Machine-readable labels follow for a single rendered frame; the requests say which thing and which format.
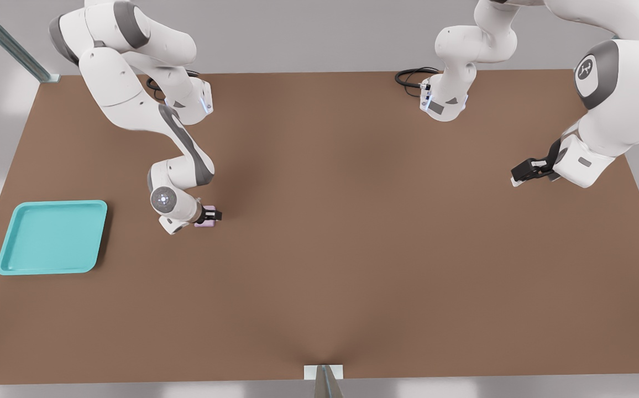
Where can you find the pale lilac phone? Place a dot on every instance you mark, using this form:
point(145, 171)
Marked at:
point(207, 216)

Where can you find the pale blue-green tray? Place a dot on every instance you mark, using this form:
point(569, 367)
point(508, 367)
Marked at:
point(51, 237)

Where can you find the silver frame post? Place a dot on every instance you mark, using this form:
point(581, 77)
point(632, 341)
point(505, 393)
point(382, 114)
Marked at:
point(7, 41)
point(325, 381)

